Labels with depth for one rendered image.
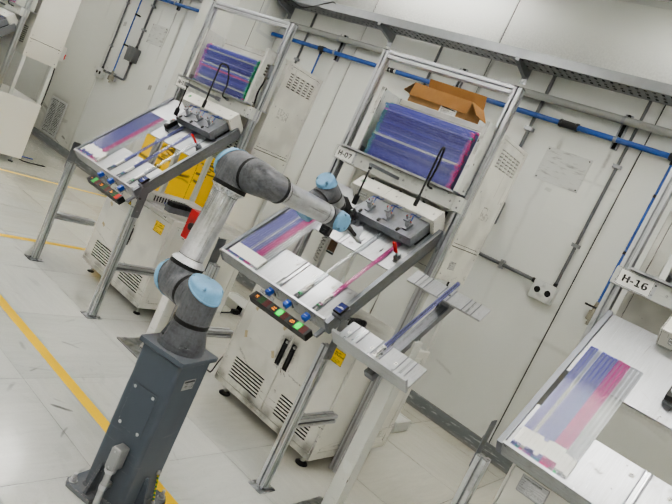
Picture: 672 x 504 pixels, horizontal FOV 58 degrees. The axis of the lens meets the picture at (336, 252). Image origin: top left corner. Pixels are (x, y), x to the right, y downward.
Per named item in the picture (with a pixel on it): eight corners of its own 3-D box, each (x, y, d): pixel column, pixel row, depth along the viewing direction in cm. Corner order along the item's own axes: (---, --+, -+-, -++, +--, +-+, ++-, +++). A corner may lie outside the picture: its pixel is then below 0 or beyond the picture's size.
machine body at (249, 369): (301, 473, 265) (361, 349, 257) (208, 387, 306) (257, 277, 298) (378, 456, 317) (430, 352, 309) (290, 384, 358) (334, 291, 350)
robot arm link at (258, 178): (271, 164, 181) (358, 212, 220) (249, 153, 188) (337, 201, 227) (253, 198, 182) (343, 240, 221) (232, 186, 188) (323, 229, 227)
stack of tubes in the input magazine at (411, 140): (448, 188, 261) (476, 130, 257) (362, 151, 290) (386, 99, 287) (460, 195, 271) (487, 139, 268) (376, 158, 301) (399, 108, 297)
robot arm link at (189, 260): (167, 305, 190) (250, 152, 188) (143, 284, 199) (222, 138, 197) (195, 312, 199) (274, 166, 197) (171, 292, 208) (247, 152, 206)
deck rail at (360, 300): (329, 334, 234) (327, 323, 230) (325, 332, 236) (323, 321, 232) (442, 241, 269) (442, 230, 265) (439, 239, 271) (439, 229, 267)
